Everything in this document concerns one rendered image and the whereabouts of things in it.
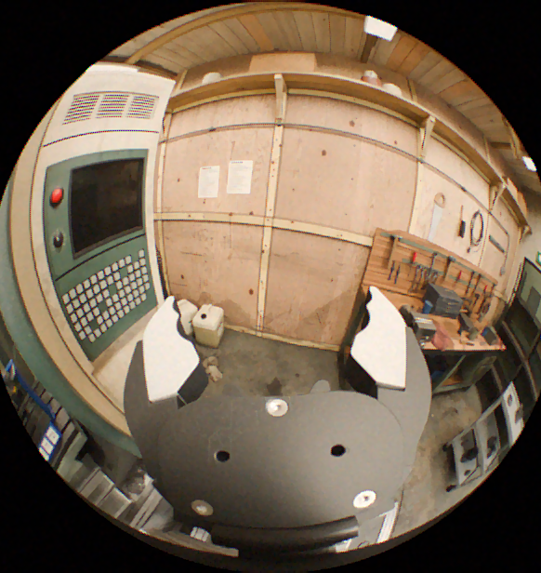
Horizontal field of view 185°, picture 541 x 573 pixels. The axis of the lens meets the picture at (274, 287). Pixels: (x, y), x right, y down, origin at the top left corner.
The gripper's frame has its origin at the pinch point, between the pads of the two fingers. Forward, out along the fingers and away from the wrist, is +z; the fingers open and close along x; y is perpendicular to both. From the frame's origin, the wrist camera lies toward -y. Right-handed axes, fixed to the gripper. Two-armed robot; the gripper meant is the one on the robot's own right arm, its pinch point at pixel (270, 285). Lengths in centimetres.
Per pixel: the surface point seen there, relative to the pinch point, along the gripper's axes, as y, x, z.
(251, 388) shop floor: 144, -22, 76
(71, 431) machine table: 45, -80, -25
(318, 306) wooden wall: 98, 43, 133
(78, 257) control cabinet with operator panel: -1, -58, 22
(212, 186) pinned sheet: -14, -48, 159
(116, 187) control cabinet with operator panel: -18, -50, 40
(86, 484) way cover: 62, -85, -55
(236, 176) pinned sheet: -21, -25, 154
